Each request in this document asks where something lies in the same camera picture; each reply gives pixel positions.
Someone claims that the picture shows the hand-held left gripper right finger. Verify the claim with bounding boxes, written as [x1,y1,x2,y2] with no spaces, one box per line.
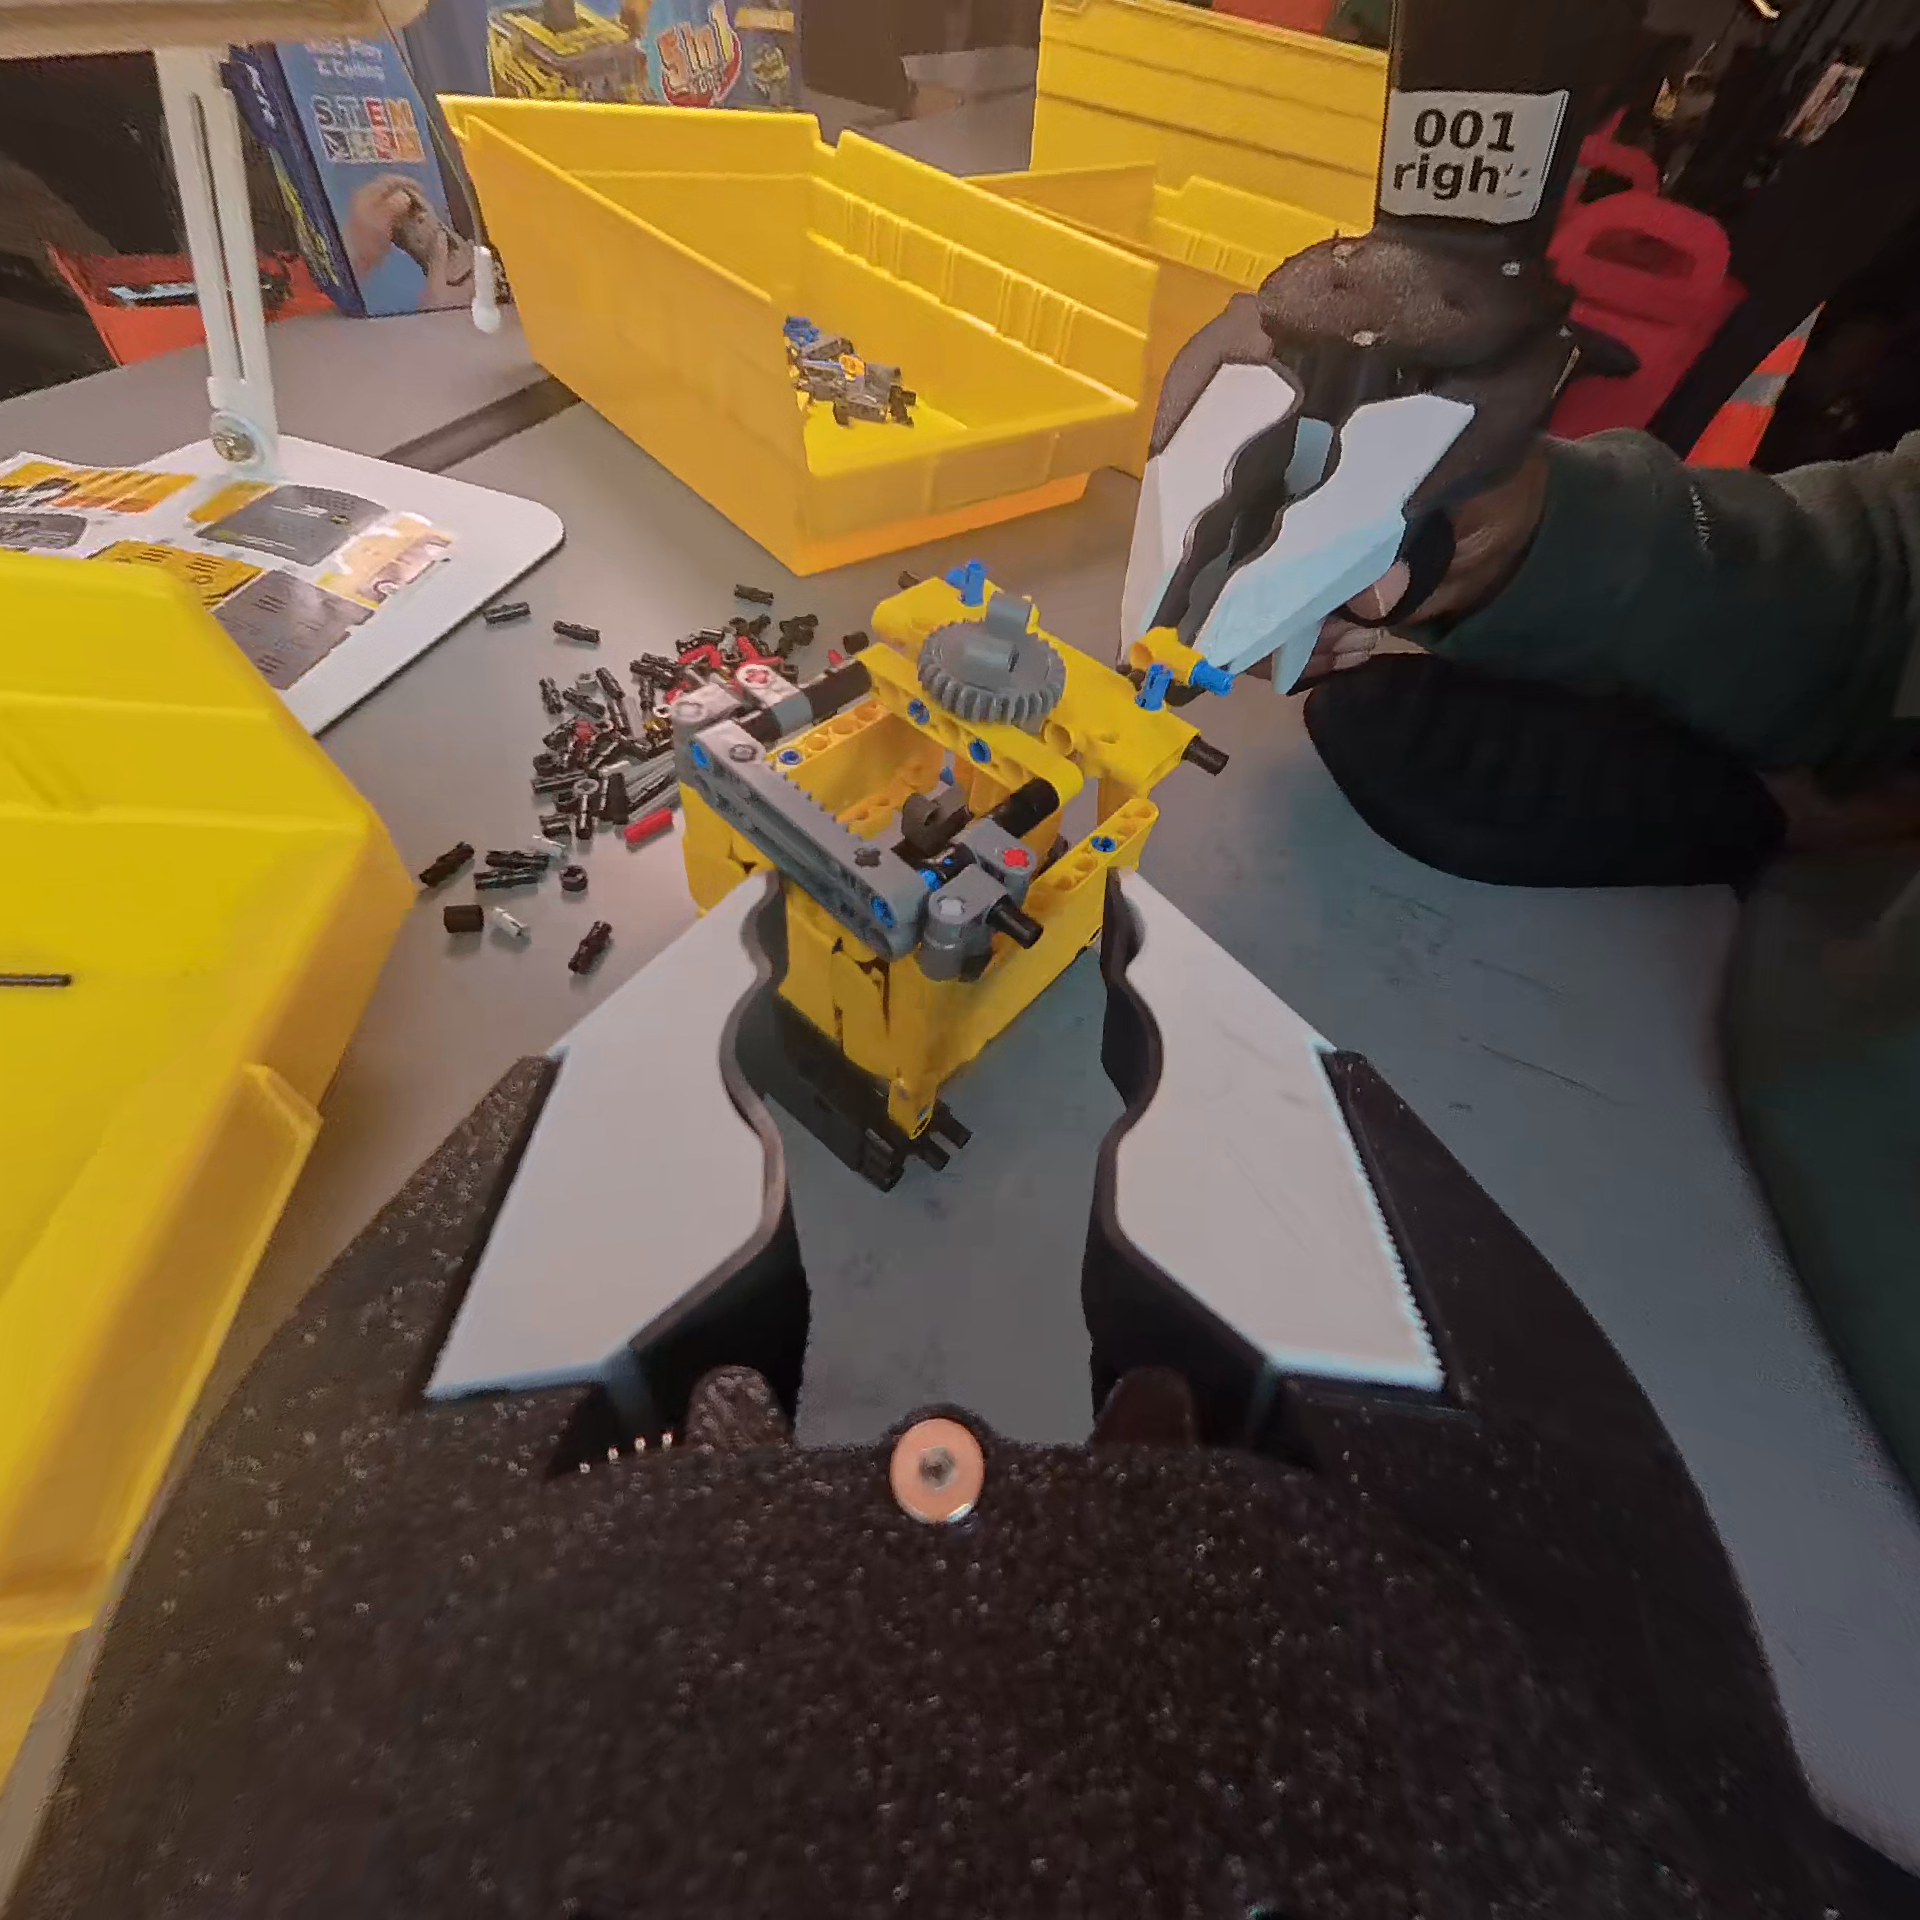
[1078,871,1449,1448]

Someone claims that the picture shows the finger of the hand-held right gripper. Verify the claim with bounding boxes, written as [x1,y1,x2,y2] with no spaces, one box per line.
[1118,358,1304,677]
[1200,394,1478,699]

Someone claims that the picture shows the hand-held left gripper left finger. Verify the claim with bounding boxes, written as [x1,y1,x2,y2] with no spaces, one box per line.
[424,871,817,1448]

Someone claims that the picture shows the yellow lego vehicle model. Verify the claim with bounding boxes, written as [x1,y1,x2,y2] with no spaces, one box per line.
[667,562,1232,1194]

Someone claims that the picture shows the mixed lego piece heap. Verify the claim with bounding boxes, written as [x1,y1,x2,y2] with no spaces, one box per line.
[779,311,921,429]

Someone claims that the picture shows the scattered small lego pieces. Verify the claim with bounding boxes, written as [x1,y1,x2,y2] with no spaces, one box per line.
[417,566,842,975]

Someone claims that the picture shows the lego sticker sheet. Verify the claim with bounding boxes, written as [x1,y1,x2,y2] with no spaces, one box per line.
[0,455,460,693]

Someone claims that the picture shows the colourful lego box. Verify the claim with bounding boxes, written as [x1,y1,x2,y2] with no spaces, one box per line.
[224,0,805,320]

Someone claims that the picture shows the person's right hand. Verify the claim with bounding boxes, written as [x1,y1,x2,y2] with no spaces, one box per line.
[1304,447,1549,693]

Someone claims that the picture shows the red plastic crate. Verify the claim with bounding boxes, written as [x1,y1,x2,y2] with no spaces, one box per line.
[1546,111,1748,443]

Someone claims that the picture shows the person's black pants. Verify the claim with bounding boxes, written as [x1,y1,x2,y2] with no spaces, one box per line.
[1305,651,1787,886]

